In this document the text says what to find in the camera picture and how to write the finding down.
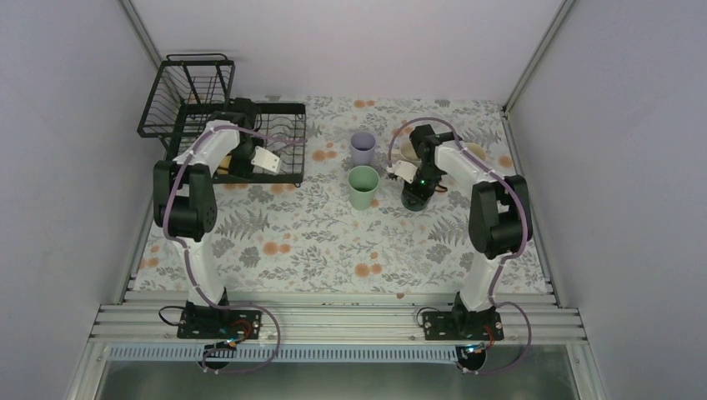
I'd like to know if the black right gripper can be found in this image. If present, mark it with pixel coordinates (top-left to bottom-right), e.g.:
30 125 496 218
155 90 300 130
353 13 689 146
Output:
403 164 443 208

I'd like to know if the dark green ceramic mug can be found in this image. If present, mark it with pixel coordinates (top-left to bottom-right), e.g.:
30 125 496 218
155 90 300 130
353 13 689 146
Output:
401 190 429 212

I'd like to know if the cream ceramic mug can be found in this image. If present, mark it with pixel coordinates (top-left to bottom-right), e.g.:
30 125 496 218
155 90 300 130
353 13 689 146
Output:
399 141 420 165

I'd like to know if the mint green plastic cup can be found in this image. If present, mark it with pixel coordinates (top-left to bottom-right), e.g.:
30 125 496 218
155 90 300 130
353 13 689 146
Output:
348 166 379 211

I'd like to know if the yellow ceramic mug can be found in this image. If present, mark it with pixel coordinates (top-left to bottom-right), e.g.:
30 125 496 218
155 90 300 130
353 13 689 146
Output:
216 155 231 175

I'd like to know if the lavender plastic cup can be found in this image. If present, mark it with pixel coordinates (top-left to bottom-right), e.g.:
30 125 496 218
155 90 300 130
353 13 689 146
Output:
350 132 377 167

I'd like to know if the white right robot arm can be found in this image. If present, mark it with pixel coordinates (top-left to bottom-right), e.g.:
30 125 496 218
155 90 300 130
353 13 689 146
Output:
394 124 533 339

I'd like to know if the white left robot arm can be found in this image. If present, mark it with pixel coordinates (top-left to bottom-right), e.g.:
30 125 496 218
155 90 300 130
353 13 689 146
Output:
153 97 281 338

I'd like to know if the floral tablecloth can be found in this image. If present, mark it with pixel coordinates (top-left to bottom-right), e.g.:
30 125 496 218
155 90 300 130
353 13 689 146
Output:
133 94 548 295

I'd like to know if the aluminium corner profile left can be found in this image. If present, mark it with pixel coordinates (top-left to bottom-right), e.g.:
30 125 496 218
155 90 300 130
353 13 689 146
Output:
113 0 167 303

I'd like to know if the aluminium corner profile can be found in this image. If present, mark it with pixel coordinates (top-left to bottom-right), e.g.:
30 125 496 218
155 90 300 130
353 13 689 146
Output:
503 0 575 115
113 0 167 303

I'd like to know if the aluminium corner profile right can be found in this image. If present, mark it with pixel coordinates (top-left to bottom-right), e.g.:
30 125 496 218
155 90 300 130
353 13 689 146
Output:
503 0 575 115

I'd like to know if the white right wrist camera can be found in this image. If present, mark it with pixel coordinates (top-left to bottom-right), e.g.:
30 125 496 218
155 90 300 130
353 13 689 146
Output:
386 161 418 183

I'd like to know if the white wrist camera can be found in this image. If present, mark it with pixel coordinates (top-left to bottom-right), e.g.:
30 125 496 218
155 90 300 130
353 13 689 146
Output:
251 146 282 174
386 161 418 183

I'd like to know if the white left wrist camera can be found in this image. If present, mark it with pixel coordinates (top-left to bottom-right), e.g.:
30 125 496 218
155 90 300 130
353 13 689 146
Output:
251 146 282 174

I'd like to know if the black wire dish rack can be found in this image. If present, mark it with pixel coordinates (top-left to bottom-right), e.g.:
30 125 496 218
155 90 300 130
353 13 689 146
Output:
137 53 307 186

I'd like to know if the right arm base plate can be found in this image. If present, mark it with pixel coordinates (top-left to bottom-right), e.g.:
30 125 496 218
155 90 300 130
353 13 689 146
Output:
421 307 504 341

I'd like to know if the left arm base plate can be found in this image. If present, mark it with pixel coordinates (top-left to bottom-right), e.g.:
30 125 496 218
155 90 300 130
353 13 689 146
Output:
177 307 263 341

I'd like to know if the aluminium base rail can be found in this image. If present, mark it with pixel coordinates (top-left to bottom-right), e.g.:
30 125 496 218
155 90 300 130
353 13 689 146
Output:
89 291 588 345

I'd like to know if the grey slotted cable duct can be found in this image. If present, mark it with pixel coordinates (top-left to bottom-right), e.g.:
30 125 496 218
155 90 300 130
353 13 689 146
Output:
106 343 458 364

